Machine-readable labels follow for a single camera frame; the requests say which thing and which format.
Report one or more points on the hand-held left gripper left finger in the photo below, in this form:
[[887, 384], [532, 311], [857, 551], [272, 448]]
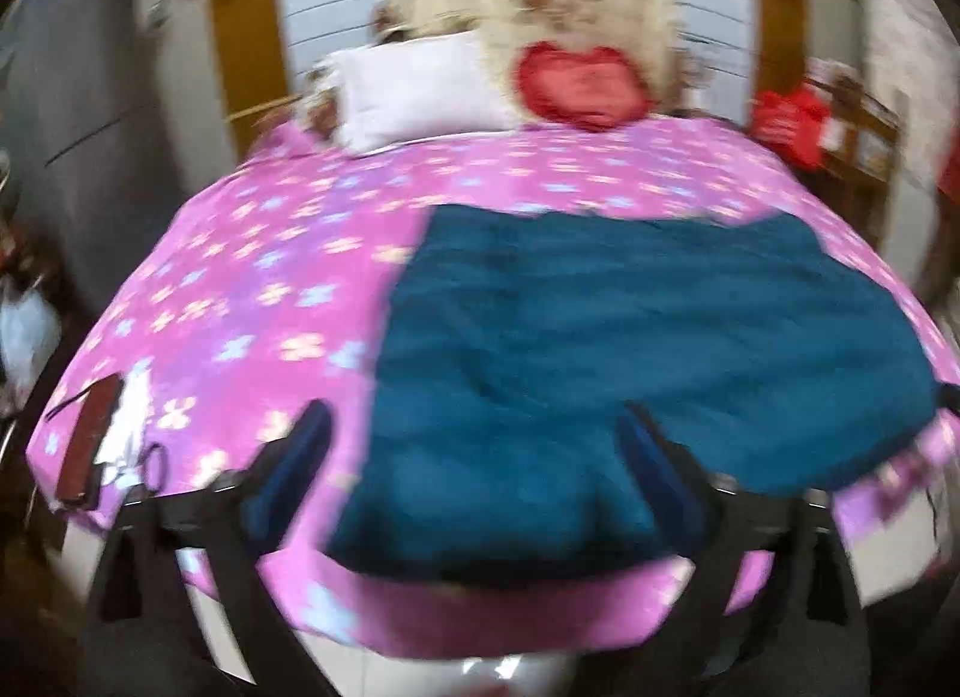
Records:
[[296, 464]]

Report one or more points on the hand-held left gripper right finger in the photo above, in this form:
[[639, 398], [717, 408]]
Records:
[[660, 472]]

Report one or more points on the teal puffer jacket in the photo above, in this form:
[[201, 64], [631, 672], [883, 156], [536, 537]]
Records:
[[615, 367]]

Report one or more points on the pink floral bed cover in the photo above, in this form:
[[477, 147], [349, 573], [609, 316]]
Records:
[[247, 307]]

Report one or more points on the dark red phone case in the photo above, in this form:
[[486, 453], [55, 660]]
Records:
[[88, 442]]

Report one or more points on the white plastic bag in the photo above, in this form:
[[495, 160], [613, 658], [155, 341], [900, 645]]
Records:
[[26, 333]]

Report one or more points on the red plastic bag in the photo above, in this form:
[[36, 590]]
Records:
[[791, 123]]

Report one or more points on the red heart-shaped cushion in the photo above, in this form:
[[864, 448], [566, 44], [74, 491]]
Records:
[[581, 89]]

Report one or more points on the white pillow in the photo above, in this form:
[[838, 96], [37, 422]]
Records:
[[420, 93]]

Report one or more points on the wooden rack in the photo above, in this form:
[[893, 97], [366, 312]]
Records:
[[862, 134]]

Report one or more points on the wooden bed headboard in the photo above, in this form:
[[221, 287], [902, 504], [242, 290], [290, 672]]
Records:
[[247, 29]]

